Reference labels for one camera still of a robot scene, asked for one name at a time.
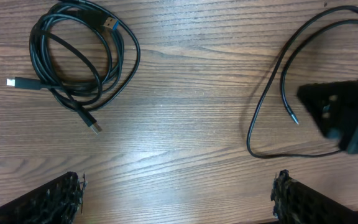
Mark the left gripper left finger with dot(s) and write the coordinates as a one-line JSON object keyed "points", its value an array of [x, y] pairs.
{"points": [[57, 201]]}

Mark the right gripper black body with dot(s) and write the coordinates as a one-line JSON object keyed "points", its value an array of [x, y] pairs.
{"points": [[334, 108]]}

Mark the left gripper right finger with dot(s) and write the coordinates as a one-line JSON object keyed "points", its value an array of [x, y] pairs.
{"points": [[296, 203]]}

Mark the black cable staying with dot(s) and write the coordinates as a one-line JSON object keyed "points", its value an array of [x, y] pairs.
{"points": [[72, 79]]}

